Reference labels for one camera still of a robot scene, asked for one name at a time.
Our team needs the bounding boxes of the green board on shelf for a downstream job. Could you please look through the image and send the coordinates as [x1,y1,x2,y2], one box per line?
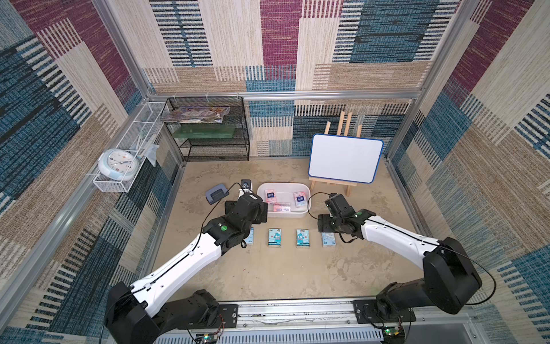
[172,124,236,139]

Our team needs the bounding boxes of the pink blue tissue pack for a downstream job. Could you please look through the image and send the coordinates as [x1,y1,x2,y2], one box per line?
[293,191,307,208]

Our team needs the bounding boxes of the colourful magazine on shelf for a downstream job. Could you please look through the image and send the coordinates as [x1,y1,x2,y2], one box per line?
[161,107,231,124]

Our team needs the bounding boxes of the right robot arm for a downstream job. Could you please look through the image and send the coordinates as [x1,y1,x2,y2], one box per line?
[317,193,483,322]

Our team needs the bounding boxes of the white round clock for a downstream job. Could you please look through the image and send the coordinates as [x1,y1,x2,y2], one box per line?
[97,148,140,181]

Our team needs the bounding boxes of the blue elephant tissue pack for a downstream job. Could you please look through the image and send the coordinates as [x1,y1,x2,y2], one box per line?
[244,227,254,246]

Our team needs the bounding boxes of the blue striped tissue pack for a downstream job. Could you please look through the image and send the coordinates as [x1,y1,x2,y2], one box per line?
[322,232,336,247]

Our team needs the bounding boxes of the white plastic storage box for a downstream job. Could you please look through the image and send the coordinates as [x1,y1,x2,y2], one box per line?
[256,182,311,218]

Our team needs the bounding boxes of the black wire mesh shelf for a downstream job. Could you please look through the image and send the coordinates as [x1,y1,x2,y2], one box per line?
[161,96,250,163]

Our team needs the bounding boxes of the pink white tissue pack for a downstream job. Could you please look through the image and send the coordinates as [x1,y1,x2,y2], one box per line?
[273,203,292,213]

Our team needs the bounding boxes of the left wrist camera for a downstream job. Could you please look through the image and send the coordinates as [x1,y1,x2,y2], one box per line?
[239,179,253,197]

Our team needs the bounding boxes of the teal cartoon tissue pack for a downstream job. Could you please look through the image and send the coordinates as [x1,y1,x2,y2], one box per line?
[268,229,282,247]
[296,229,310,247]

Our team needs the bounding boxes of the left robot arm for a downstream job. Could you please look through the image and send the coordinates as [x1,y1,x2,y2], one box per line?
[104,192,268,343]

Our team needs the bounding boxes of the blue grey hole punch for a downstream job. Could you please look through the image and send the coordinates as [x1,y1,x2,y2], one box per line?
[205,183,229,205]

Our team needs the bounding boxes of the white wire wall basket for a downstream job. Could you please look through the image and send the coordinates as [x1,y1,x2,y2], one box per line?
[93,102,165,193]

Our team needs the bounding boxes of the blue framed whiteboard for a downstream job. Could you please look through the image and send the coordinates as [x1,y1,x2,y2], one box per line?
[308,134,385,184]

